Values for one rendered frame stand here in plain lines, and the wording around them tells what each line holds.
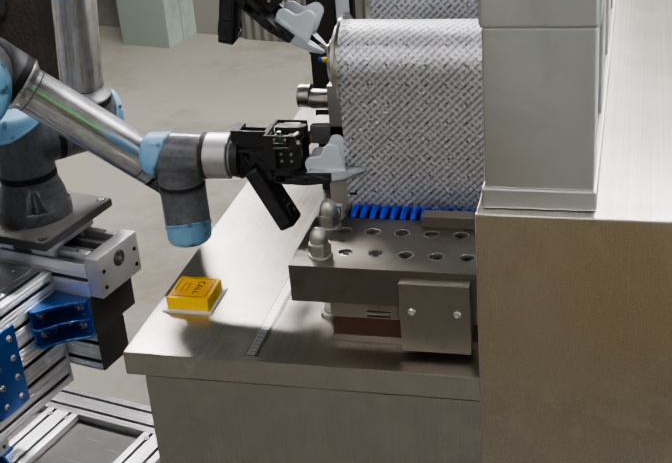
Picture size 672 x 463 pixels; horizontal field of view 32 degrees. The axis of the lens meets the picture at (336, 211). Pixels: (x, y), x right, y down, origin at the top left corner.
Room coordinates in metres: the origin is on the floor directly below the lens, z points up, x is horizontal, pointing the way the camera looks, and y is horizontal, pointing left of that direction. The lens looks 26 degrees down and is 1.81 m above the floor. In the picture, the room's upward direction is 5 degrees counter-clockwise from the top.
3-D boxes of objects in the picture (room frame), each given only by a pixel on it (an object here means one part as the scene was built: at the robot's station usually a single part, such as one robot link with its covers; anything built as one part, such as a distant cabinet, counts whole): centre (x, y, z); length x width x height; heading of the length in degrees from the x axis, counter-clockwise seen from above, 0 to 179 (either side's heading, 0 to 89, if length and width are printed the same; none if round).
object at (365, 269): (1.50, -0.14, 1.00); 0.40 x 0.16 x 0.06; 74
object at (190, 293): (1.62, 0.24, 0.91); 0.07 x 0.07 x 0.02; 74
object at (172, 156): (1.73, 0.25, 1.11); 0.11 x 0.08 x 0.09; 74
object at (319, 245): (1.50, 0.03, 1.05); 0.04 x 0.04 x 0.04
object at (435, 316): (1.40, -0.13, 0.96); 0.10 x 0.03 x 0.11; 74
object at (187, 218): (1.75, 0.25, 1.01); 0.11 x 0.08 x 0.11; 10
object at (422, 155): (1.62, -0.13, 1.11); 0.23 x 0.01 x 0.18; 74
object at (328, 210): (1.59, 0.01, 1.05); 0.04 x 0.04 x 0.04
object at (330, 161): (1.64, 0.00, 1.11); 0.09 x 0.03 x 0.06; 73
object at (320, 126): (1.76, 0.00, 1.05); 0.06 x 0.05 x 0.31; 74
